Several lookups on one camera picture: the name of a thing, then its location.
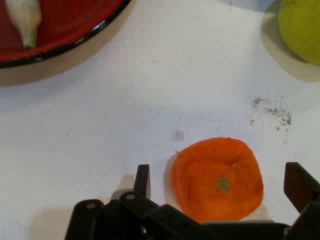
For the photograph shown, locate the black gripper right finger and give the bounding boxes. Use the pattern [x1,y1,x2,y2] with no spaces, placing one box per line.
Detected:
[283,161,320,240]

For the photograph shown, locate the orange tangerine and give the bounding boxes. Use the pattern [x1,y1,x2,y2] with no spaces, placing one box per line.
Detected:
[171,136,264,224]

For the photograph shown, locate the red enamel bowl black rim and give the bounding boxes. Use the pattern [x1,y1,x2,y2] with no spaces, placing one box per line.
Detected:
[0,0,133,69]

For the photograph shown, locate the white garlic-like vegetable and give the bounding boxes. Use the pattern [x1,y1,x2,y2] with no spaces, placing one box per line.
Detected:
[4,0,42,50]

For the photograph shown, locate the yellow-green round fruit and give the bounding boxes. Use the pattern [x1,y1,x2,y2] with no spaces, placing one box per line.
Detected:
[277,0,320,66]

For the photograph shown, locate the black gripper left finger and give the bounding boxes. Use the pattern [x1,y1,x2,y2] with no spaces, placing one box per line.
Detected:
[64,163,226,240]

